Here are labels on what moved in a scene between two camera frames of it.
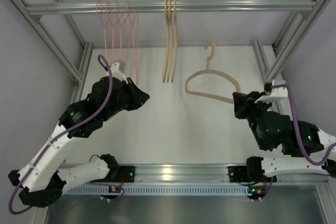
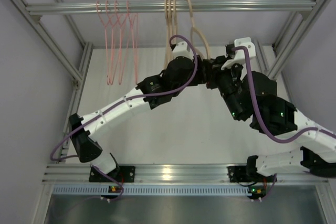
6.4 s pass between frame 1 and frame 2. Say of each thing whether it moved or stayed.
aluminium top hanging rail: stayed
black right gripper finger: moved
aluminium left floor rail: stayed
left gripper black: moved
